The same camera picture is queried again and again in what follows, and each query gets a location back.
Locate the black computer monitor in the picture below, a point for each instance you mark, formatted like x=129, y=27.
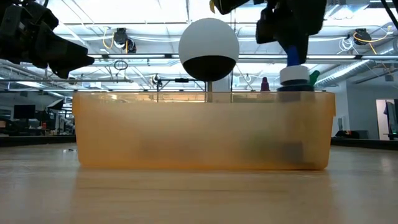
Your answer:
x=24, y=112

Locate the white globe table lamp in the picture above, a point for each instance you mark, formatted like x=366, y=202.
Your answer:
x=208, y=40

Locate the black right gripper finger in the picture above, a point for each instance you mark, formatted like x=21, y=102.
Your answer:
x=265, y=28
x=298, y=21

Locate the large bottle blue tip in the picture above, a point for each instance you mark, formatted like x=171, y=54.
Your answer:
x=293, y=74

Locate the large bottle purple tip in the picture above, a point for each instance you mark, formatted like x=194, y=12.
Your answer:
x=265, y=85

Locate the silver ventilation duct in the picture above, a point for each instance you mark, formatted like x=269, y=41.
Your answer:
x=348, y=71

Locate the orange translucent plastic bin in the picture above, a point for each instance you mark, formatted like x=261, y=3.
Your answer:
x=186, y=133

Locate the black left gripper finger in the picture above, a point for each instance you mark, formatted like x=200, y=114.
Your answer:
x=65, y=56

